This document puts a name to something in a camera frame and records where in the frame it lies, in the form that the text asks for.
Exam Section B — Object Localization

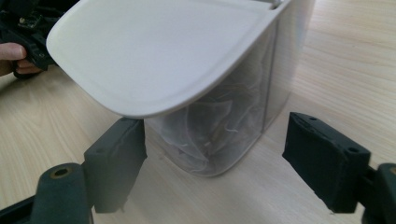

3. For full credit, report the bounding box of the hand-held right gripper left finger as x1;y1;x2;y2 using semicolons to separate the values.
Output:
83;117;149;215

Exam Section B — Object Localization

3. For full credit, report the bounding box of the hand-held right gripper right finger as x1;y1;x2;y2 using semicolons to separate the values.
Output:
281;111;372;215

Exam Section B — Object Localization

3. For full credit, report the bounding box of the white lidded desktop bin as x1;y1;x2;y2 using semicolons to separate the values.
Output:
45;0;316;179

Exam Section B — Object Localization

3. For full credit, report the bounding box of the clear plastic bin liner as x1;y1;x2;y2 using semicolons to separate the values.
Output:
148;59;271;175

